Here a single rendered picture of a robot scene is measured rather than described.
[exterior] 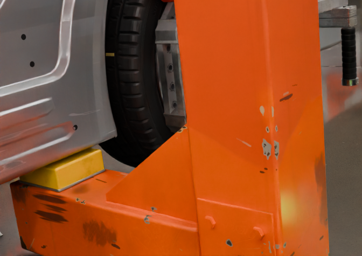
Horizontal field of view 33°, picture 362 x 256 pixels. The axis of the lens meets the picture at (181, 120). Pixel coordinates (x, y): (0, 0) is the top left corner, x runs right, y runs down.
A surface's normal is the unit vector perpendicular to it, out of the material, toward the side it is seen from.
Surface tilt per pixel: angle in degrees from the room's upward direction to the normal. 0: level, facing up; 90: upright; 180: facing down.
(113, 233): 90
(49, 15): 90
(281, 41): 90
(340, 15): 90
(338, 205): 0
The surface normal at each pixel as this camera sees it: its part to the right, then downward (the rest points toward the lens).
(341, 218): -0.11, -0.96
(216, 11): -0.62, 0.27
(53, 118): 0.78, 0.08
